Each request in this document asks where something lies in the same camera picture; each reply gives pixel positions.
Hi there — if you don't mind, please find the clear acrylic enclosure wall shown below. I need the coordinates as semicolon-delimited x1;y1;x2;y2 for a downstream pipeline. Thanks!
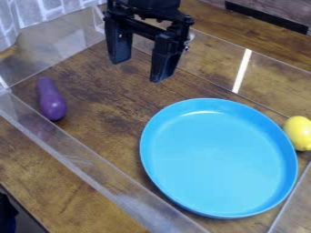
0;3;311;233

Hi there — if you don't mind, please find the blue plastic tray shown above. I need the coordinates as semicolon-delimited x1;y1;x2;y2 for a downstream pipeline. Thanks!
140;98;298;218

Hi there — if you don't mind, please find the yellow toy lemon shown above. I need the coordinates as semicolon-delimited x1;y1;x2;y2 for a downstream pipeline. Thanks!
282;116;311;151

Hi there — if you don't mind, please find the dark wooden board background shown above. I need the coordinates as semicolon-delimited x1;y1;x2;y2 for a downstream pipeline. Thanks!
224;0;311;35

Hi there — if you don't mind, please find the white patterned curtain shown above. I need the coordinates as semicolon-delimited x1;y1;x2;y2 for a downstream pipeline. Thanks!
0;0;106;53

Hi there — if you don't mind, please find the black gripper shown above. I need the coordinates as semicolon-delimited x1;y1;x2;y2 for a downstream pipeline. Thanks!
102;0;194;83

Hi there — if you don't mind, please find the purple toy eggplant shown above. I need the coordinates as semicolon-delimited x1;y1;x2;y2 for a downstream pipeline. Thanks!
36;77;66;121

